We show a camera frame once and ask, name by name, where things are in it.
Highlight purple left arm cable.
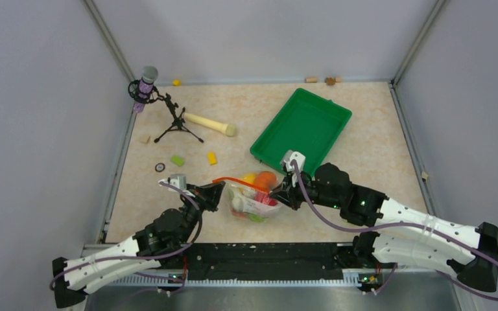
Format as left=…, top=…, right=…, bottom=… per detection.
left=49, top=182, right=204, bottom=293

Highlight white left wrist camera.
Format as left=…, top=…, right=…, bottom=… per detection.
left=159, top=174, right=187, bottom=193

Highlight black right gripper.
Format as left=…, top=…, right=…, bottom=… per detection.
left=270, top=167, right=342, bottom=211

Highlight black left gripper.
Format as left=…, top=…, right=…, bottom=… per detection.
left=179, top=180, right=224, bottom=242

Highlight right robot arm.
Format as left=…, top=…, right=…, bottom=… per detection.
left=270, top=161, right=498, bottom=293

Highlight clear zip bag orange zipper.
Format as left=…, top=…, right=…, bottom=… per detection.
left=213, top=171, right=283, bottom=219

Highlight cork piece left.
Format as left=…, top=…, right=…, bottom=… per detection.
left=305, top=76, right=319, bottom=84

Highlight white garlic bulbs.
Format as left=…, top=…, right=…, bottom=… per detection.
left=230, top=192, right=248, bottom=215

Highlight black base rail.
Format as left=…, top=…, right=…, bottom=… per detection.
left=164, top=242, right=362, bottom=281

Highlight red apple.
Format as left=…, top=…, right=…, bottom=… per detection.
left=254, top=192, right=278, bottom=206

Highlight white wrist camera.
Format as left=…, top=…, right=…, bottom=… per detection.
left=159, top=174, right=187, bottom=193
left=280, top=150, right=306, bottom=187

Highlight orange mini pumpkin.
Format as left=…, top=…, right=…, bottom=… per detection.
left=254, top=171, right=278, bottom=191

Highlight purple microphone on tripod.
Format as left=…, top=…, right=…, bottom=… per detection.
left=128, top=66, right=204, bottom=143

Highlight light green block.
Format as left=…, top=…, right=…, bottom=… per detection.
left=170, top=155, right=185, bottom=167

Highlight green plastic tray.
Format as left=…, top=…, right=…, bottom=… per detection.
left=250, top=88, right=352, bottom=176

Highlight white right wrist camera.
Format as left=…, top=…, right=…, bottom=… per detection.
left=280, top=150, right=306, bottom=187

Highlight yellow block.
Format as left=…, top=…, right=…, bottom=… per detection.
left=207, top=152, right=218, bottom=166

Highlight green apple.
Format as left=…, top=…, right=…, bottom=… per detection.
left=247, top=213, right=266, bottom=223

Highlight cream toy microphone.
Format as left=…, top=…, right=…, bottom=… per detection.
left=184, top=113, right=237, bottom=137

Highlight brown cork piece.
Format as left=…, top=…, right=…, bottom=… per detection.
left=324, top=77, right=337, bottom=86

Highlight small wooden block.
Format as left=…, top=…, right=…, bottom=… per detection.
left=139, top=135, right=150, bottom=144

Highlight yellow lemon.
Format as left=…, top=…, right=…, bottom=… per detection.
left=241, top=172, right=257, bottom=185

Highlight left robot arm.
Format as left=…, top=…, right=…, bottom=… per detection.
left=49, top=174, right=226, bottom=309

